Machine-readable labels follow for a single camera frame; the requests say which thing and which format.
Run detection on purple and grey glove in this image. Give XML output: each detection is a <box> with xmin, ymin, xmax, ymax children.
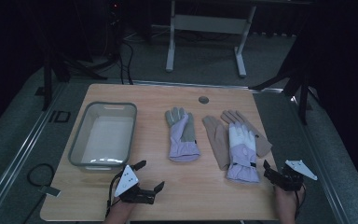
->
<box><xmin>164</xmin><ymin>106</ymin><xmax>201</xmax><ymax>163</ymax></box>

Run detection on black hanging cables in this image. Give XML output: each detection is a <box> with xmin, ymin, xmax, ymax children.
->
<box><xmin>117</xmin><ymin>36</ymin><xmax>135</xmax><ymax>86</ymax></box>

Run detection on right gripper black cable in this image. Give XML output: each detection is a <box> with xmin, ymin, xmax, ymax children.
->
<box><xmin>294</xmin><ymin>183</ymin><xmax>308</xmax><ymax>218</ymax></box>

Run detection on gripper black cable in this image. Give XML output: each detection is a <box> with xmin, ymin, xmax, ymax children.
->
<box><xmin>294</xmin><ymin>183</ymin><xmax>308</xmax><ymax>218</ymax></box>
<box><xmin>105</xmin><ymin>172</ymin><xmax>122</xmax><ymax>218</ymax></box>

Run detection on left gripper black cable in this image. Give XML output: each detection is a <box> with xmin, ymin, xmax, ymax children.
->
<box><xmin>105</xmin><ymin>172</ymin><xmax>122</xmax><ymax>218</ymax></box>

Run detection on person's left hand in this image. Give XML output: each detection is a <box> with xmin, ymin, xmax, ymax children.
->
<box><xmin>110</xmin><ymin>200</ymin><xmax>137</xmax><ymax>218</ymax></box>

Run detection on black cable loop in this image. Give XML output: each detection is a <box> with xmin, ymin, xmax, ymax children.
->
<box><xmin>26</xmin><ymin>162</ymin><xmax>56</xmax><ymax>188</ymax></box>

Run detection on white metal desk frame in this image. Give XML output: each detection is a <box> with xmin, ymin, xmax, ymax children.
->
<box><xmin>165</xmin><ymin>0</ymin><xmax>257</xmax><ymax>78</ymax></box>

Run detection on person's right hand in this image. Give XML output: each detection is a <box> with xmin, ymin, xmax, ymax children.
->
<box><xmin>274</xmin><ymin>186</ymin><xmax>305</xmax><ymax>214</ymax></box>

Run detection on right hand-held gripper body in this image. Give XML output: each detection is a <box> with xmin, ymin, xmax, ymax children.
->
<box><xmin>273</xmin><ymin>160</ymin><xmax>319</xmax><ymax>192</ymax></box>

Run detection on metal floor rail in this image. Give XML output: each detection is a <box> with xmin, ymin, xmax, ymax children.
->
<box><xmin>0</xmin><ymin>82</ymin><xmax>68</xmax><ymax>223</ymax></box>
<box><xmin>130</xmin><ymin>79</ymin><xmax>284</xmax><ymax>93</ymax></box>
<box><xmin>290</xmin><ymin>94</ymin><xmax>352</xmax><ymax>224</ymax></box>

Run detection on grey plastic basin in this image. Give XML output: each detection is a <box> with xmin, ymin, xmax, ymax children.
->
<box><xmin>68</xmin><ymin>101</ymin><xmax>138</xmax><ymax>172</ymax></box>

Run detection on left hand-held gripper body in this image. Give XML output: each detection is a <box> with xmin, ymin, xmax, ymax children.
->
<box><xmin>114</xmin><ymin>164</ymin><xmax>157</xmax><ymax>205</ymax></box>

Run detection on black metal stand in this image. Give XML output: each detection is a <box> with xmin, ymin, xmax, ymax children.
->
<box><xmin>41</xmin><ymin>52</ymin><xmax>108</xmax><ymax>111</ymax></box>
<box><xmin>250</xmin><ymin>59</ymin><xmax>314</xmax><ymax>125</ymax></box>

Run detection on grey flat tag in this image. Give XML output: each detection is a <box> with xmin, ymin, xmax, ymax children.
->
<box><xmin>38</xmin><ymin>185</ymin><xmax>62</xmax><ymax>198</ymax></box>

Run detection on white and purple glove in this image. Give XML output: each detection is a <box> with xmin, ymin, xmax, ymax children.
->
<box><xmin>226</xmin><ymin>121</ymin><xmax>261</xmax><ymax>184</ymax></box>

